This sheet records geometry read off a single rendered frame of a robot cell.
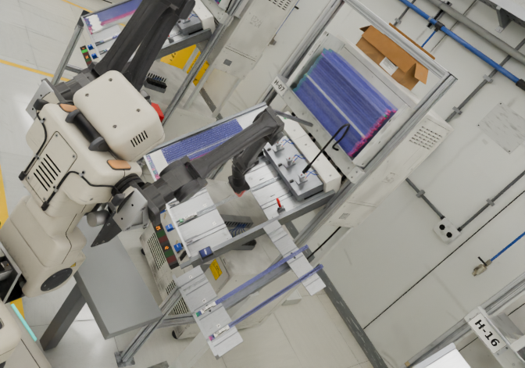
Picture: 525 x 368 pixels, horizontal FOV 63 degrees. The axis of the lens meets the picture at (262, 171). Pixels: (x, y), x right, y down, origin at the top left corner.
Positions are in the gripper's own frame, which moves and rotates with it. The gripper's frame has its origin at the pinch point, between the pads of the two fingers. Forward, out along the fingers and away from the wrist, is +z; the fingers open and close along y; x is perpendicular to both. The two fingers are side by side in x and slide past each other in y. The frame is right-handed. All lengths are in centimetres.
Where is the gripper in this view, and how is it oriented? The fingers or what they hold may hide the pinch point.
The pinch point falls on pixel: (239, 194)
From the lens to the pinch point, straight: 199.0
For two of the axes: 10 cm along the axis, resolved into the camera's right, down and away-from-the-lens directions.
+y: -4.7, -6.8, 5.7
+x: -8.8, 3.4, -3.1
